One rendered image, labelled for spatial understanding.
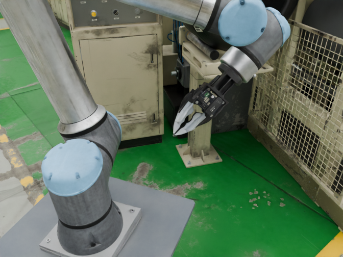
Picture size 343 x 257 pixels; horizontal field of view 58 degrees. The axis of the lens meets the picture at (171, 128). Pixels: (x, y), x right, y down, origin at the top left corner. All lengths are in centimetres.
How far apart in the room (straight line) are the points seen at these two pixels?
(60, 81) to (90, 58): 116
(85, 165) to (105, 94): 136
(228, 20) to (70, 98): 47
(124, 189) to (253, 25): 75
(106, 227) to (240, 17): 63
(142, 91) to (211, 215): 93
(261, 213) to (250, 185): 24
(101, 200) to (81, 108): 25
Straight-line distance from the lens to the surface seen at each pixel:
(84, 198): 81
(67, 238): 93
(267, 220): 191
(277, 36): 79
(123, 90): 211
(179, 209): 106
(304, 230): 193
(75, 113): 89
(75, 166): 79
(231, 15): 60
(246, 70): 77
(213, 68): 150
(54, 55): 84
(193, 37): 169
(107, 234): 92
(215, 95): 76
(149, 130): 230
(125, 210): 102
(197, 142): 215
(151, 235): 100
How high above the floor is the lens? 137
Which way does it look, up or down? 32 degrees down
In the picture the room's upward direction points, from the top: straight up
